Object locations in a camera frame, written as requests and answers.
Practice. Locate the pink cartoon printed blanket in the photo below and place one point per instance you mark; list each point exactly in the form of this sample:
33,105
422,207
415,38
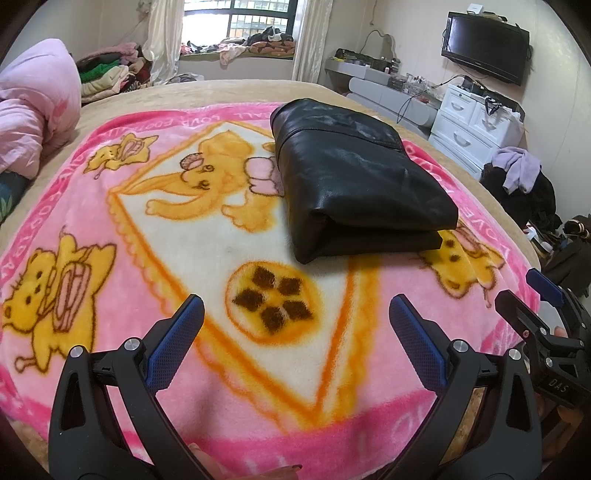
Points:
184,258

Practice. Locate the black leather jacket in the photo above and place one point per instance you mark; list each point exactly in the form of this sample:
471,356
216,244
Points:
355,175

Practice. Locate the person's left hand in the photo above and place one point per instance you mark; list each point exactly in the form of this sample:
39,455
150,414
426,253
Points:
207,464

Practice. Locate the heap of dark clothes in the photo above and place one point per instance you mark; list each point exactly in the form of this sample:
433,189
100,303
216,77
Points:
531,203

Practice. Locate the bed with beige sheet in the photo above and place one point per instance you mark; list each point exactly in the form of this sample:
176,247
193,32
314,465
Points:
207,92

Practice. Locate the pink quilt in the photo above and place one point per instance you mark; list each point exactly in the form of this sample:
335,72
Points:
32,106

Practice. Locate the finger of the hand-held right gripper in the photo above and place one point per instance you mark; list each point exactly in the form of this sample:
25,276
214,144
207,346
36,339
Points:
524,316
547,287

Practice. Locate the black framed window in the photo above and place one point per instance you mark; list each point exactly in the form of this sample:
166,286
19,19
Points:
244,21

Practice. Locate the lavender garment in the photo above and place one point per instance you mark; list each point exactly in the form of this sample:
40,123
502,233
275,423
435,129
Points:
517,168

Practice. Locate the arched vanity mirror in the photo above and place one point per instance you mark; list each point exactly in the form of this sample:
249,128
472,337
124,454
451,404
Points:
390,39

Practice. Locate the dark floral pillow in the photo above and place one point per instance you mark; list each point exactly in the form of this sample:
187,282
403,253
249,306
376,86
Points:
11,196

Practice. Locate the pale pink garment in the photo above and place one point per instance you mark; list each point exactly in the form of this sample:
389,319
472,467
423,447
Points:
231,55

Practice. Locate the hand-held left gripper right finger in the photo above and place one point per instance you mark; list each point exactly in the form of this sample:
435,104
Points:
418,346

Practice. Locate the cream curtain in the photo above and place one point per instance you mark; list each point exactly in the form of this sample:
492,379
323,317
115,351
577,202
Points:
311,41
164,41

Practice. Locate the grey dressing table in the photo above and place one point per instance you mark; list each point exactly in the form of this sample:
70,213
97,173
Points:
383,94

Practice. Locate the white drawer cabinet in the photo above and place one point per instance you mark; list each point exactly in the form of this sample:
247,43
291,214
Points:
466,129

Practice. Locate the pile of folded clothes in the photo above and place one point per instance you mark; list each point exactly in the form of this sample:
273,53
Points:
108,74

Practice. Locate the black wall television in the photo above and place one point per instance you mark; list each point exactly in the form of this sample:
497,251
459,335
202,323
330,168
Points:
487,46

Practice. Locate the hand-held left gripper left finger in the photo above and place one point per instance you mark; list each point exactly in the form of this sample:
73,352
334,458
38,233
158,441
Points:
173,346

